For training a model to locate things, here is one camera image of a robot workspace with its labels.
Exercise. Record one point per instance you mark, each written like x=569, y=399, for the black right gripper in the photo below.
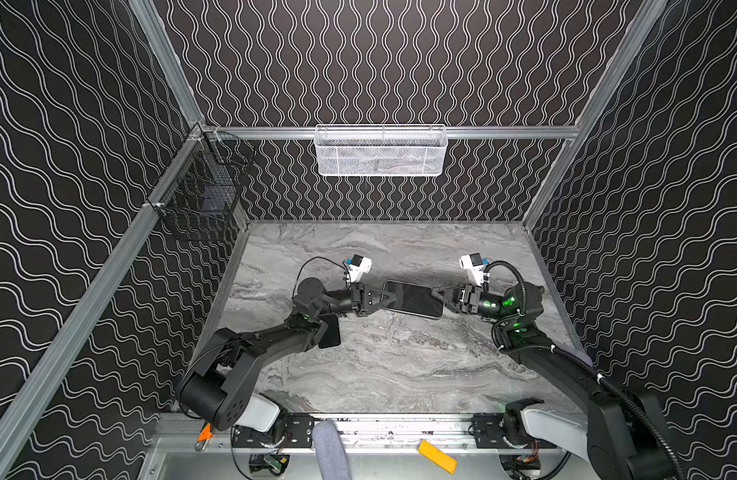
x=465, y=298

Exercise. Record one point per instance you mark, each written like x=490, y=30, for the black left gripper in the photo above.
x=361, y=298

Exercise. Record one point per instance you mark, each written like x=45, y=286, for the blue phone black screen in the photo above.
x=331, y=337

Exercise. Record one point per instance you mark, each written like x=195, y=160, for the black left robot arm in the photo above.
x=220, y=383

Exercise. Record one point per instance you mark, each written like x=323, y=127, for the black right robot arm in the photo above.
x=626, y=436

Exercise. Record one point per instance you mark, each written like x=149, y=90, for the grey cloth right side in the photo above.
x=585, y=358

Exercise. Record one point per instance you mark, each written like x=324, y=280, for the yellow plastic piece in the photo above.
x=441, y=459

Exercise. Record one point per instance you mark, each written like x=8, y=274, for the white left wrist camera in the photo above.
x=356, y=267

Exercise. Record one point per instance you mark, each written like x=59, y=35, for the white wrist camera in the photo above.
x=474, y=266
x=356, y=267

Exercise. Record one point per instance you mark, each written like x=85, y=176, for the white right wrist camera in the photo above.
x=474, y=266

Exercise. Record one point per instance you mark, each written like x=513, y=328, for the white wire mesh basket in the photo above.
x=380, y=150

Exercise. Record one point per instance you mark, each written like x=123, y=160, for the grey cloth front rail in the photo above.
x=330, y=452

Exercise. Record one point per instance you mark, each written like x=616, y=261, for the black wire mesh basket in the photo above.
x=204, y=204

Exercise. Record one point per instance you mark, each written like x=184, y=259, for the orange handled tool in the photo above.
x=204, y=437

